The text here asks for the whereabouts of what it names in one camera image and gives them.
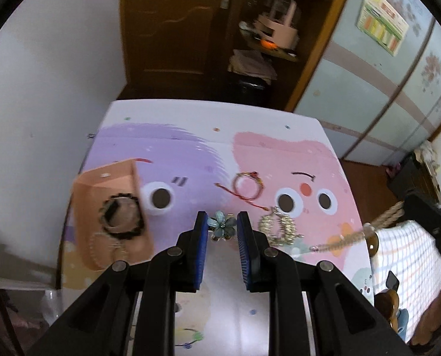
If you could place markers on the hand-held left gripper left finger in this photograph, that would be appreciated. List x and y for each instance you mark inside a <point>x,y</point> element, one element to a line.
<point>201,248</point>

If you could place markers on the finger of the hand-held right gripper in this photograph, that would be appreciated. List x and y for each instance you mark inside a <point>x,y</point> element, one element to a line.
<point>428,209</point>

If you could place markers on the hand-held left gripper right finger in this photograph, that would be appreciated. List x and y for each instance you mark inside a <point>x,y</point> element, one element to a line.
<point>244,248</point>

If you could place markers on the blue flower brooch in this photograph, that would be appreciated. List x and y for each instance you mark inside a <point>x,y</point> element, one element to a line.
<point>222,224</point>

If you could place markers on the pink plastic storage box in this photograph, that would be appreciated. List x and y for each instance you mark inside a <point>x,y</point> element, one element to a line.
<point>94,189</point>

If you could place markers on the dark box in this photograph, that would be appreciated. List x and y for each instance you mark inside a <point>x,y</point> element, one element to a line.
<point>409,178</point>

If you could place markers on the gold rhinestone hair claw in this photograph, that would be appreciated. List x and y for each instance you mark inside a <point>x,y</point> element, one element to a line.
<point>283,226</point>

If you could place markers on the checked white cloth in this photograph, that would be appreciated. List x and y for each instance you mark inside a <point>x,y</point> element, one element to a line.
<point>409,267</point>

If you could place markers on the wooden chair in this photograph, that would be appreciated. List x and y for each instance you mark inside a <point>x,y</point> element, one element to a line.
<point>387,300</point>

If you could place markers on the cartoon printed tablecloth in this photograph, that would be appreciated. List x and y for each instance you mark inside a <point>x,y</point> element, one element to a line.
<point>205,126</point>

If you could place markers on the pale blue wardrobe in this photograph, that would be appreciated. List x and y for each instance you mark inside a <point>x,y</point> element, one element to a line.
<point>372,100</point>

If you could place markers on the black bin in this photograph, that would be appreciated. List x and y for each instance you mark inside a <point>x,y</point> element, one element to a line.
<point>252,91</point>

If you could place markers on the folded beige cloths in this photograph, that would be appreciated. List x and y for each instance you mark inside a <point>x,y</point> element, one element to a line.
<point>252,65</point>

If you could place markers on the brown wooden shelf cabinet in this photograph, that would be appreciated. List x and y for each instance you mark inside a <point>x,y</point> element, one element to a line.
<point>316,63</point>

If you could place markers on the small orange object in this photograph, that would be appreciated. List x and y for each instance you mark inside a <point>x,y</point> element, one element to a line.
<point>268,43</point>

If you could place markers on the pink desktop organizer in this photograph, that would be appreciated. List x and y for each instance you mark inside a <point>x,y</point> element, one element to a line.
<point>279,33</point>

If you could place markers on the brown wooden door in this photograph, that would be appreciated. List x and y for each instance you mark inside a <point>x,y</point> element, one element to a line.
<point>168,26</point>

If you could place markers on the wall poster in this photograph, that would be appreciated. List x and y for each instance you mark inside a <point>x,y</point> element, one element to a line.
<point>381,22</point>

